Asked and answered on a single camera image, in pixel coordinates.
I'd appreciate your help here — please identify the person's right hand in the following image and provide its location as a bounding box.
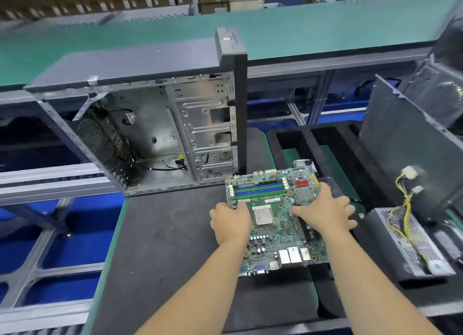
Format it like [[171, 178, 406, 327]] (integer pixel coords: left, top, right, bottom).
[[291, 182, 358, 239]]

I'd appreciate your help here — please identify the person's left hand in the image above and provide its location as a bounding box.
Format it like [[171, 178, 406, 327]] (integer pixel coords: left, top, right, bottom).
[[209, 201, 253, 247]]

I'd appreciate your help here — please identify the silver square CPU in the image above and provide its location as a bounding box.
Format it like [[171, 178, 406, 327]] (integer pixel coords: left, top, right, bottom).
[[252, 205, 276, 227]]

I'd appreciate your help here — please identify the green motherboard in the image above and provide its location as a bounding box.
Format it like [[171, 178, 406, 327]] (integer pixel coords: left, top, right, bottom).
[[224, 165, 335, 277]]

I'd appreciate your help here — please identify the grey metal computer case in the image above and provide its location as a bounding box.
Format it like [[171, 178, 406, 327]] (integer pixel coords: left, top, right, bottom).
[[24, 27, 248, 197]]

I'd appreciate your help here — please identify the person's right forearm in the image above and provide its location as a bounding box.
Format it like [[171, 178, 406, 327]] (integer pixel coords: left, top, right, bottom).
[[318, 226, 442, 335]]

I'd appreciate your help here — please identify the person's left forearm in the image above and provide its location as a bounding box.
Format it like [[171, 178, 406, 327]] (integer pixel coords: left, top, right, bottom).
[[136, 237, 250, 335]]

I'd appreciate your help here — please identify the grey power supply unit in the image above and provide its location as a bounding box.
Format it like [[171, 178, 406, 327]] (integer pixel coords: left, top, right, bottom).
[[364, 207, 457, 283]]

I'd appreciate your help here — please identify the green conveyor belt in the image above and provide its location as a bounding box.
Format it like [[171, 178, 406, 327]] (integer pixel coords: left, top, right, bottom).
[[0, 0, 463, 91]]

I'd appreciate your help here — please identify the yellow black cable bundle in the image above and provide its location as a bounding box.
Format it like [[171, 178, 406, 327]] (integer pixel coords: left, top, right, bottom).
[[389, 166, 435, 268]]

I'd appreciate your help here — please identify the grey flat metal rail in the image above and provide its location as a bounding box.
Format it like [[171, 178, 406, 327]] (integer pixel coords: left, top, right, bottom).
[[0, 162, 121, 206]]

